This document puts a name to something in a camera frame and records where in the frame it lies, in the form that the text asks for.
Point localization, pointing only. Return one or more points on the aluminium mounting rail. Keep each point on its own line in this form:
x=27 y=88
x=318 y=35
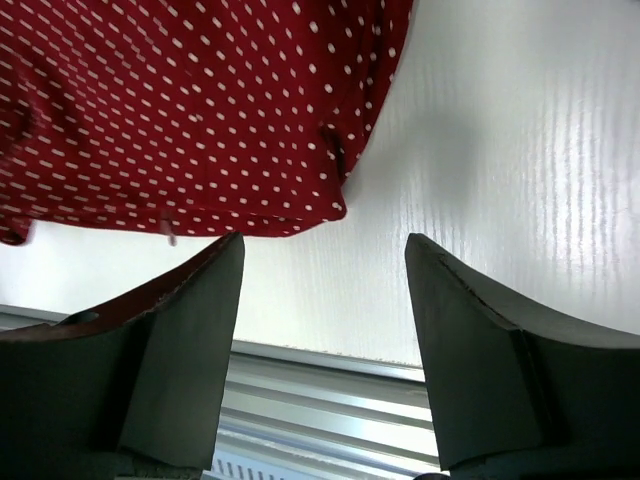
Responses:
x=360 y=411

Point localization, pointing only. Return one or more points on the perforated cable duct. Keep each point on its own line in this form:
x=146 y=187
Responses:
x=229 y=464

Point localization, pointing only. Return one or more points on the red polka dot skirt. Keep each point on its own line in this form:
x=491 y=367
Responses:
x=189 y=118

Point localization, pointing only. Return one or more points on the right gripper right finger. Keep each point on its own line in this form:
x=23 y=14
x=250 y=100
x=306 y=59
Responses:
x=518 y=390

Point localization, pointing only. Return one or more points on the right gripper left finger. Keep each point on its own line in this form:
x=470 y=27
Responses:
x=131 y=388

